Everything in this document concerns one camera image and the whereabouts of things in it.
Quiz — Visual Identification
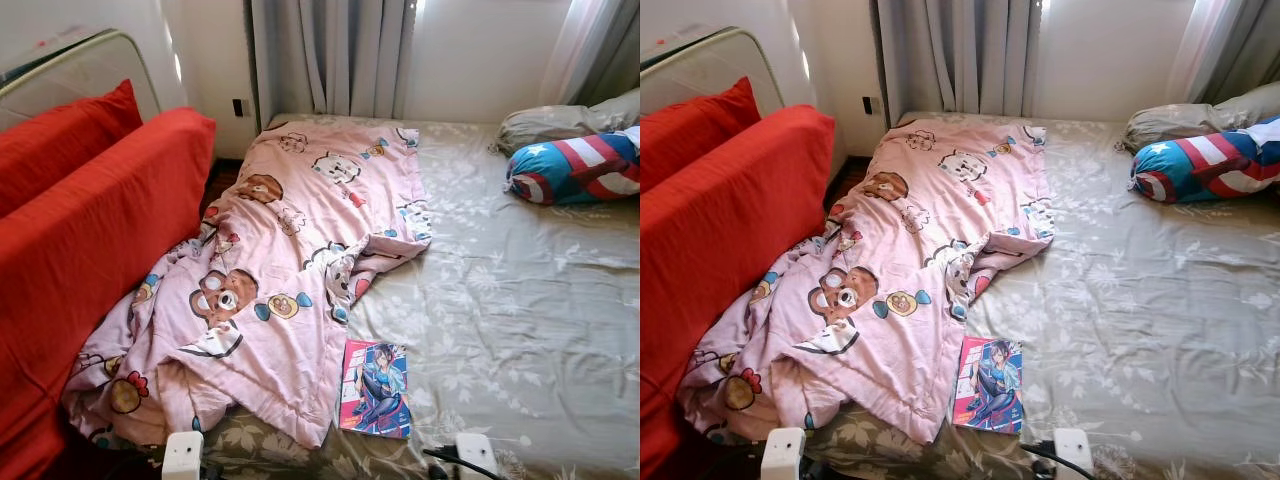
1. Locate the anime comic book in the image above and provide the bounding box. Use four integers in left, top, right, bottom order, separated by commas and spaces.
952, 335, 1025, 434
338, 340, 413, 439

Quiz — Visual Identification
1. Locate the small red pillow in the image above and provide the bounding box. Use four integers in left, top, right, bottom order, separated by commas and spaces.
640, 77, 763, 197
0, 80, 144, 217

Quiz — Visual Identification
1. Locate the large red pillow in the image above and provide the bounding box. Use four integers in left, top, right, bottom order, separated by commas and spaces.
0, 108, 217, 480
640, 105, 837, 480

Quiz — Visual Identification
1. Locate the Captain America bolster pillow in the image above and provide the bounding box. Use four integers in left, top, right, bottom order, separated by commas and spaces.
1130, 118, 1280, 205
505, 128, 641, 207

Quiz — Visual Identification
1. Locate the pink cartoon bear blanket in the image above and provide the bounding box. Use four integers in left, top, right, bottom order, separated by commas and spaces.
62, 120, 433, 451
678, 118, 1057, 447

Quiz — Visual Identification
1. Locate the beige floral bed sheet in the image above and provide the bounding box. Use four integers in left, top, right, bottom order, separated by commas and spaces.
815, 110, 1280, 480
195, 112, 641, 480

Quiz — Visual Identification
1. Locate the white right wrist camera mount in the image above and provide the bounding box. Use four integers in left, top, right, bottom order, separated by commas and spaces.
1052, 428, 1095, 480
455, 433, 499, 480

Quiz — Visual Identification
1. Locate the beige floral pillow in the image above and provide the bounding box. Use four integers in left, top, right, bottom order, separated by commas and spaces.
1120, 82, 1280, 153
493, 88, 641, 156

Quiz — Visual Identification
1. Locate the grey-green upright mattress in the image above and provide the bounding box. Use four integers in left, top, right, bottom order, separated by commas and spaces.
640, 25, 787, 117
0, 28, 163, 131

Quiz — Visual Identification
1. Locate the grey curtain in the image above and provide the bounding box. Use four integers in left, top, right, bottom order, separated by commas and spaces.
1165, 0, 1280, 106
250, 0, 419, 119
875, 0, 1047, 119
540, 0, 641, 109

